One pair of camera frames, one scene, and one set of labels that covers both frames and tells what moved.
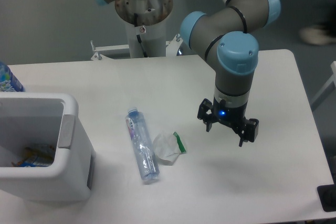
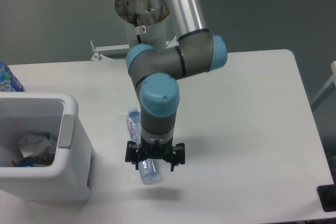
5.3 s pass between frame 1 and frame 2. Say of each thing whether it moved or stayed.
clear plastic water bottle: stayed
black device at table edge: stayed
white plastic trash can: stayed
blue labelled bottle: stayed
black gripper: moved
